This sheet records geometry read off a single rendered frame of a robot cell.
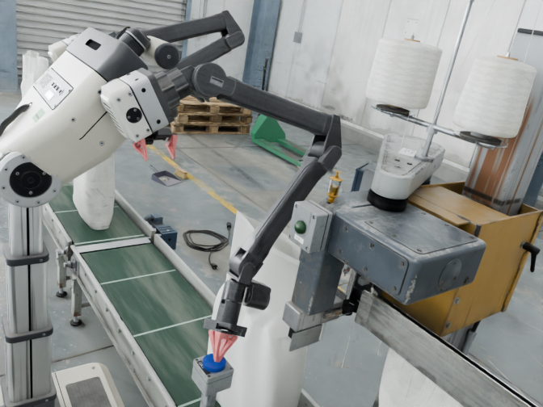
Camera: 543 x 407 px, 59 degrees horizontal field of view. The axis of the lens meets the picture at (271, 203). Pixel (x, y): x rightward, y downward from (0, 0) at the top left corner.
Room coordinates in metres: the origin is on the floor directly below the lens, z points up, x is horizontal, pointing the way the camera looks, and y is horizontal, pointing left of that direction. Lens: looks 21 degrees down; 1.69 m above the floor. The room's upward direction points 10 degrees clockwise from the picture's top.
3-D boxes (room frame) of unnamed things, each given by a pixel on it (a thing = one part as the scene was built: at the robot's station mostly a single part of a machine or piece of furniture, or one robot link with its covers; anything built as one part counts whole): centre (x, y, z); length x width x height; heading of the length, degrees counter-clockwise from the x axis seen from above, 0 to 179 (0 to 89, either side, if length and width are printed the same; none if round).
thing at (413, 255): (0.96, -0.27, 1.21); 0.30 x 0.25 x 0.30; 40
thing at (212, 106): (6.87, 1.24, 0.36); 1.20 x 0.82 x 0.14; 126
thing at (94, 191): (2.63, 1.07, 0.74); 0.47 x 0.22 x 0.72; 38
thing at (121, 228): (3.19, 1.53, 0.34); 2.21 x 0.39 x 0.09; 40
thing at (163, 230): (2.65, 0.67, 0.35); 0.30 x 0.15 x 0.15; 40
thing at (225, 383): (0.99, 0.07, 0.81); 0.08 x 0.08 x 0.06; 40
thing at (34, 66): (3.73, 1.99, 0.74); 0.47 x 0.20 x 0.72; 42
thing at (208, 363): (0.99, 0.07, 0.84); 0.06 x 0.06 x 0.02
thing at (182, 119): (6.91, 1.22, 0.22); 1.21 x 0.84 x 0.14; 130
